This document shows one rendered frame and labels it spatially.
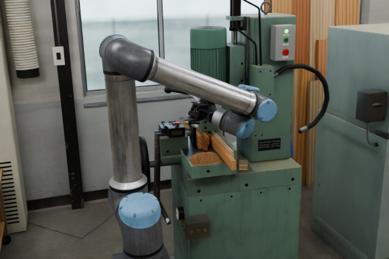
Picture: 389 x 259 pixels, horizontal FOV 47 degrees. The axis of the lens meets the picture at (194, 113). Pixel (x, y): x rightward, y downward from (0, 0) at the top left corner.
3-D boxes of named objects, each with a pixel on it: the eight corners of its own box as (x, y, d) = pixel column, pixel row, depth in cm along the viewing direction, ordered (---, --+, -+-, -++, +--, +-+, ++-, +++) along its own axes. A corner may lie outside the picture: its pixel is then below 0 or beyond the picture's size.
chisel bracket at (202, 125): (198, 130, 230) (197, 114, 227) (224, 128, 233) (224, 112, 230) (201, 134, 223) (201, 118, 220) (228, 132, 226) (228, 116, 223)
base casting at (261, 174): (170, 163, 251) (169, 147, 249) (267, 152, 264) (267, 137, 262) (188, 198, 209) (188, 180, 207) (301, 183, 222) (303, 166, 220)
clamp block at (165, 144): (156, 147, 231) (156, 130, 228) (182, 144, 234) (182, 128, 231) (161, 156, 217) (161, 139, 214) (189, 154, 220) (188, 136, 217)
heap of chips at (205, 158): (188, 158, 206) (187, 151, 205) (217, 155, 209) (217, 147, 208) (193, 165, 198) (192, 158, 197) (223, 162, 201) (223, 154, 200)
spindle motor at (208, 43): (187, 88, 228) (186, 26, 219) (220, 86, 232) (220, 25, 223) (195, 96, 211) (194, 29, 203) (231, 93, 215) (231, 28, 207)
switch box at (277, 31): (270, 59, 213) (270, 25, 209) (289, 58, 215) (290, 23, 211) (275, 60, 207) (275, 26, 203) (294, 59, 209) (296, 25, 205)
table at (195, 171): (150, 138, 253) (150, 128, 251) (202, 133, 260) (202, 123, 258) (171, 181, 196) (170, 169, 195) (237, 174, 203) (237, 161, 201)
